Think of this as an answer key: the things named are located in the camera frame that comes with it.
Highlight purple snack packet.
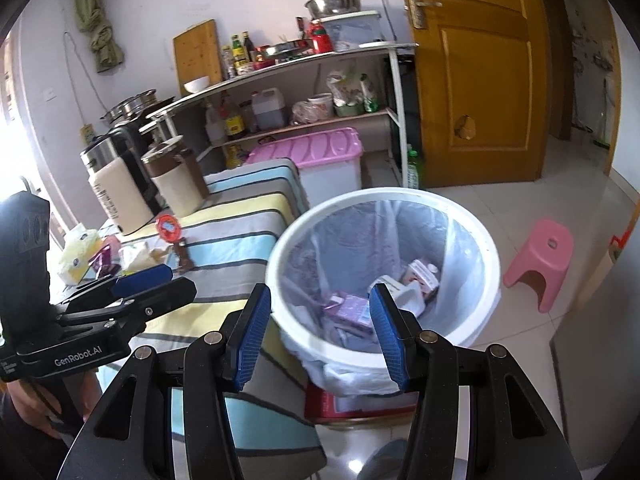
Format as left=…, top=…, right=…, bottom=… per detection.
left=87, top=237, right=123, bottom=278

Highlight yellow white tissue pack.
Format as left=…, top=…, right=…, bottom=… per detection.
left=56, top=225, right=103, bottom=283

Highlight dark liquid plastic jug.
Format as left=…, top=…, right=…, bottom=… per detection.
left=250, top=87, right=287, bottom=131

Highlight white plastic bag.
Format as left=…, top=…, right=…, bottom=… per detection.
left=326, top=62, right=383, bottom=106

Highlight wooden cutting board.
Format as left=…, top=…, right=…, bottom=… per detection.
left=172, top=19, right=224, bottom=98

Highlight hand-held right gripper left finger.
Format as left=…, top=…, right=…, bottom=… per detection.
left=62, top=282, right=272, bottom=480

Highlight red cardboard box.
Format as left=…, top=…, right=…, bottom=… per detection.
left=304, top=382, right=421, bottom=428

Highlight kitchen shelf unit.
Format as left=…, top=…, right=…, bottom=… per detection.
left=137, top=42, right=421, bottom=188

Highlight beige brown lidded jug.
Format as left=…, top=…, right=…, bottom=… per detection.
left=141, top=136, right=210, bottom=217

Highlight pink plastic stool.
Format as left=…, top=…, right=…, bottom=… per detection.
left=502, top=218, right=574, bottom=313

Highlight yellow label oil bottle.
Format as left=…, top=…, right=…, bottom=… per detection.
left=222, top=92, right=246, bottom=141

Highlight brass door handle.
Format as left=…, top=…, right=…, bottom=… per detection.
left=406, top=0, right=445, bottom=29

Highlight white plastic trash bin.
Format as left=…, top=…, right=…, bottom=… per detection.
left=265, top=187, right=501, bottom=396

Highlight green plastic bottle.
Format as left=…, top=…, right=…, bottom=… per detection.
left=404, top=145, right=425, bottom=191

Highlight clear plastic bottle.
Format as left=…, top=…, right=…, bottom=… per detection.
left=205, top=102, right=228, bottom=146

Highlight red milk carton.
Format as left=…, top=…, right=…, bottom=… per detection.
left=400, top=259, right=441, bottom=311

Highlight clear plastic bag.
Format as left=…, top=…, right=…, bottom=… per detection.
left=290, top=100, right=326, bottom=126

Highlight steel steamer pot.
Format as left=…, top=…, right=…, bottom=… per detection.
left=100, top=88, right=161, bottom=123

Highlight steel pan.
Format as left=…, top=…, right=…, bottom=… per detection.
left=262, top=40, right=316, bottom=58

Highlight striped tablecloth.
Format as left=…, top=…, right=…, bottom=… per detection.
left=95, top=157, right=328, bottom=471

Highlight blue white yogurt cup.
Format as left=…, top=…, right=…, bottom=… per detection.
left=390, top=280, right=426, bottom=317

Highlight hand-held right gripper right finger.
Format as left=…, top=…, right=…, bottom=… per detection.
left=368, top=282, right=583, bottom=480

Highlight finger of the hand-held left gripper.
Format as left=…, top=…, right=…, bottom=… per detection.
left=52, top=276, right=197, bottom=333
left=62, top=264, right=174, bottom=306

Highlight green hanging cloth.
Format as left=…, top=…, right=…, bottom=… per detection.
left=74, top=0, right=125, bottom=73

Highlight clear plastic bin liner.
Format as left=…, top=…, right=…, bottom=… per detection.
left=272, top=197, right=481, bottom=396

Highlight white plastic tub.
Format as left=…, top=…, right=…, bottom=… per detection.
left=307, top=92, right=335, bottom=118

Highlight purple milk carton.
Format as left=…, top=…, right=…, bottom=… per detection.
left=322, top=292, right=376, bottom=333

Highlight white plastic wrapper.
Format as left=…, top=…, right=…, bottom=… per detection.
left=120, top=241, right=168, bottom=273

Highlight black wall cable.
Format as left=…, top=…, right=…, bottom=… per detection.
left=62, top=31, right=108, bottom=126

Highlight white refrigerator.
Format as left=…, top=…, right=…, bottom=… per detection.
left=550, top=230, right=640, bottom=480

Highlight red plastic bottle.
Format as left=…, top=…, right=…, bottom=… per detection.
left=310, top=19, right=335, bottom=54

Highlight clear plastic storage box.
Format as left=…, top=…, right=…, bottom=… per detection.
left=320, top=10, right=383, bottom=52

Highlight person's left hand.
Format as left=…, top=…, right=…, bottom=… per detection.
left=0, top=367, right=103, bottom=438

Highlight cream steel electric kettle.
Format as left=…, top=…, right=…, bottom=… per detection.
left=80, top=122, right=166, bottom=237

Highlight steel mixing bowl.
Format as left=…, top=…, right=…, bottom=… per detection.
left=304, top=0, right=363, bottom=18

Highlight wooden door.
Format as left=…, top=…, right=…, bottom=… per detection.
left=395, top=0, right=551, bottom=188

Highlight person's grey trousers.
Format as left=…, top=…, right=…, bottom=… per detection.
left=350, top=437, right=416, bottom=480

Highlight pink lidded storage box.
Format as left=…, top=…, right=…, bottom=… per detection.
left=245, top=127, right=364, bottom=206

